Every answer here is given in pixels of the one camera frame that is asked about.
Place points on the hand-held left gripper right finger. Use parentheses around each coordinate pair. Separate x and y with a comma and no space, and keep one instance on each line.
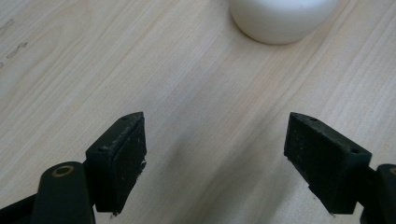
(327,165)

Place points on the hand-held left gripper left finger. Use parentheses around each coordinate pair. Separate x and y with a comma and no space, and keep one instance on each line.
(116,168)

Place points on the white round container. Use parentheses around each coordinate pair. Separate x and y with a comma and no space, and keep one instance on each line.
(281,18)

